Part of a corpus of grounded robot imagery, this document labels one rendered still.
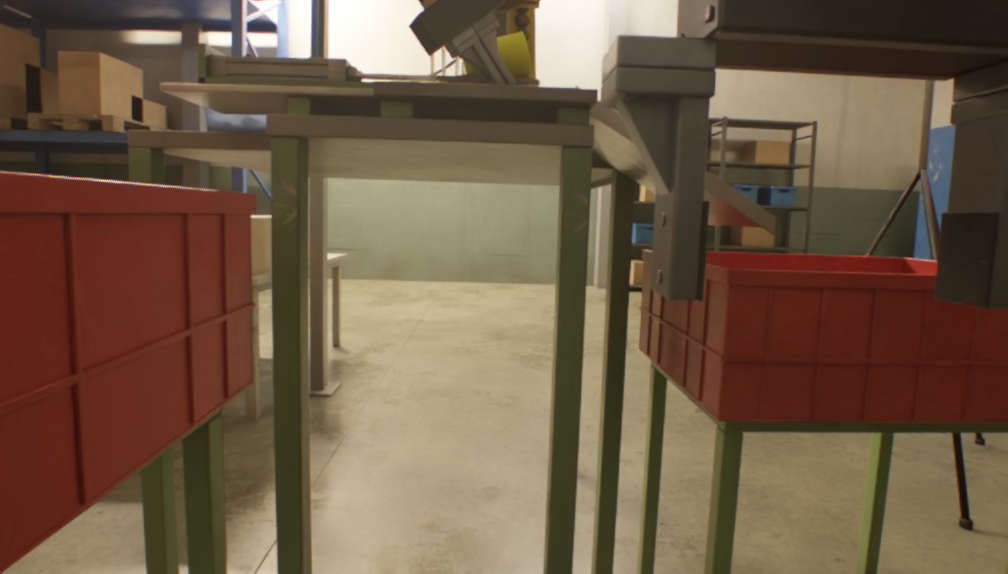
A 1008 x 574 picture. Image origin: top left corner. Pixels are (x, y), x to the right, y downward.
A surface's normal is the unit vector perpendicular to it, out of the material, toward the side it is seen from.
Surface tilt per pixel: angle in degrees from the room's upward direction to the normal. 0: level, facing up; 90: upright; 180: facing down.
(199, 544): 90
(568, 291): 90
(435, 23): 90
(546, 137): 90
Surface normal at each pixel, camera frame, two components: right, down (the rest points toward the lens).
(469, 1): 0.45, 0.09
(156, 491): 0.03, 0.09
